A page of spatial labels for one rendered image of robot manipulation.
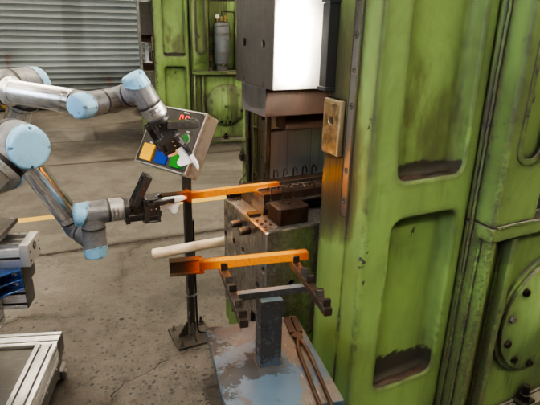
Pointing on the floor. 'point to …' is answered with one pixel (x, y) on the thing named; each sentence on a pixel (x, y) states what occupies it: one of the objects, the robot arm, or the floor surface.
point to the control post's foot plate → (179, 334)
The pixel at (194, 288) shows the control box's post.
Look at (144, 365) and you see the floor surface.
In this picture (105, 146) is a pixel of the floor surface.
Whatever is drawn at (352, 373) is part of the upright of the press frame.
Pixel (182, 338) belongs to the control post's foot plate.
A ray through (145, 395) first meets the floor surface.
